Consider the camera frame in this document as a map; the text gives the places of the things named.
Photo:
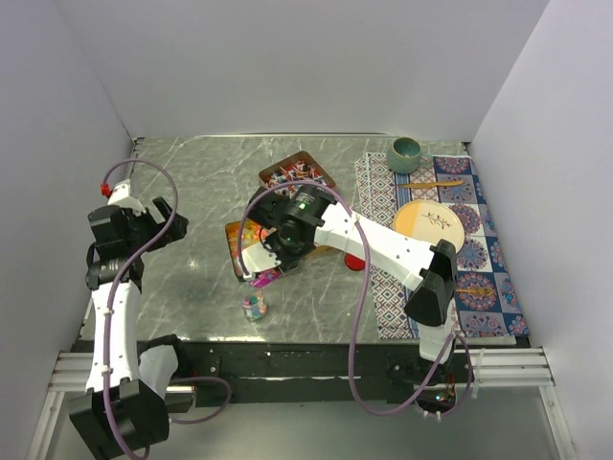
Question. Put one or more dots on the purple plastic scoop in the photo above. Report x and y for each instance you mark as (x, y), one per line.
(266, 277)

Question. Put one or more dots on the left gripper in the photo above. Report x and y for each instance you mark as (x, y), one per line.
(162, 210)

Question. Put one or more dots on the teal ceramic mug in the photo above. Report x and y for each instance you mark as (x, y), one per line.
(406, 155)

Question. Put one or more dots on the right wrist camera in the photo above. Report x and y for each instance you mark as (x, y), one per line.
(255, 259)

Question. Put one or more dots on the translucent star candy tin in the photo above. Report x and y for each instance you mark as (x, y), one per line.
(252, 233)

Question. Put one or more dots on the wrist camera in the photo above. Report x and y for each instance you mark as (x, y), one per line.
(255, 259)
(121, 196)

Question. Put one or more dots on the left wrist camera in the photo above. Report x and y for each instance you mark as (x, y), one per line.
(121, 196)

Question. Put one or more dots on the patterned placemat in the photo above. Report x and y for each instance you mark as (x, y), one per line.
(480, 262)

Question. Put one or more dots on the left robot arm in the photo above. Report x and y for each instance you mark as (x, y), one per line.
(125, 391)

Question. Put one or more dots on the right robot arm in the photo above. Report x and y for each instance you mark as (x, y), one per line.
(314, 217)

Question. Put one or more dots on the red jar lid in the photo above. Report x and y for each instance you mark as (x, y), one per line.
(354, 263)

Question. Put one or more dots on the glass jar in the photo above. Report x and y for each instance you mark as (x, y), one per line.
(253, 304)

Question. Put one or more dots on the lollipop tin box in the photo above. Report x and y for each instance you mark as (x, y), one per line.
(298, 166)

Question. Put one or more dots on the gold fork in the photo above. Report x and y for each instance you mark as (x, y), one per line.
(479, 291)

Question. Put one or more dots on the yellow cream plate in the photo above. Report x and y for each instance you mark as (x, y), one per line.
(429, 221)

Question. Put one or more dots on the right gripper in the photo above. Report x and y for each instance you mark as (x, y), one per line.
(286, 262)

